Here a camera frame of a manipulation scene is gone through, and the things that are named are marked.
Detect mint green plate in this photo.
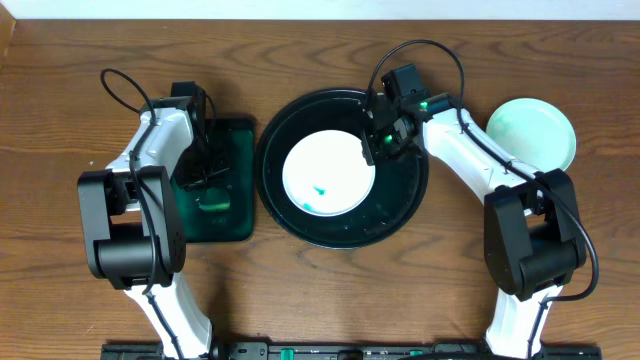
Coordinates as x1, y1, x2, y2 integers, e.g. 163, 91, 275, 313
486, 98, 577, 172

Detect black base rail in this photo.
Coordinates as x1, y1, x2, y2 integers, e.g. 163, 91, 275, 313
99, 342, 603, 360

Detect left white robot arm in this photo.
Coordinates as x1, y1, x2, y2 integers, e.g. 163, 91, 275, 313
77, 82, 229, 359

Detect black rectangular water tray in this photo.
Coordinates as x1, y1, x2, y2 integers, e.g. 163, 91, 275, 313
171, 118, 254, 243

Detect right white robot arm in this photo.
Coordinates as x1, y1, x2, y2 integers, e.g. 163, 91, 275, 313
362, 64, 593, 359

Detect pink white plate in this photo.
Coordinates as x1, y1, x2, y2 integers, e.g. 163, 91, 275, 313
282, 130, 376, 217

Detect black round tray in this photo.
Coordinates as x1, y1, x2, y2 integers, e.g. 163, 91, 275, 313
254, 88, 429, 249

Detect green sponge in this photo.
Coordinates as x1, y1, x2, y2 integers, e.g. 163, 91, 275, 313
197, 195, 231, 213

